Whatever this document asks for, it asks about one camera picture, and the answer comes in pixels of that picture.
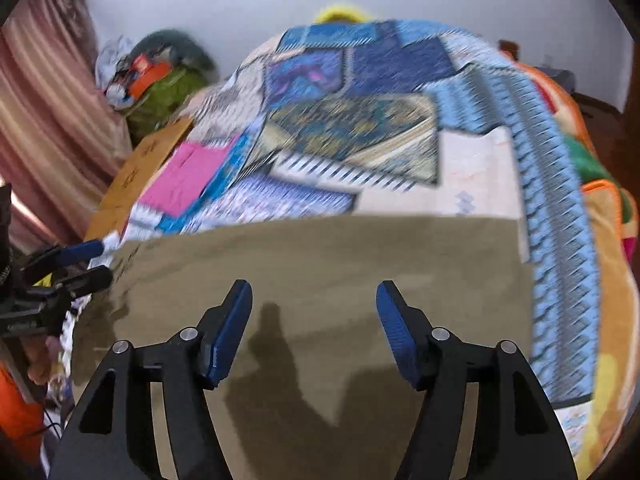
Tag orange floral blanket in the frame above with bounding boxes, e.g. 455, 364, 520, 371
504, 52, 640, 478

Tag olive green pants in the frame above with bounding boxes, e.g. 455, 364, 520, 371
70, 216, 533, 479

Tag yellow pillow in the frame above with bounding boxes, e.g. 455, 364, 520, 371
314, 3, 372, 25

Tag brown carved wooden board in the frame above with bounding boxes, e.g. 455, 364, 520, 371
85, 118, 192, 240

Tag blue patchwork bedsheet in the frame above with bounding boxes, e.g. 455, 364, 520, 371
124, 21, 600, 405

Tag orange box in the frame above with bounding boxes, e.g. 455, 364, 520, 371
125, 54, 172, 100

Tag orange sleeve forearm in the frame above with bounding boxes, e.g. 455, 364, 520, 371
0, 366, 44, 466

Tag dark grey neck pillow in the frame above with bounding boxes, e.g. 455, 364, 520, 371
128, 28, 219, 82

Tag pink folded cloth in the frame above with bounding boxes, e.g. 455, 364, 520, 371
139, 136, 238, 218

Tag striped pink curtain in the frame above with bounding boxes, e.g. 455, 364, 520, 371
1, 0, 131, 252

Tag green fabric bag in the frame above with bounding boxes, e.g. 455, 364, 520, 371
124, 66, 207, 144

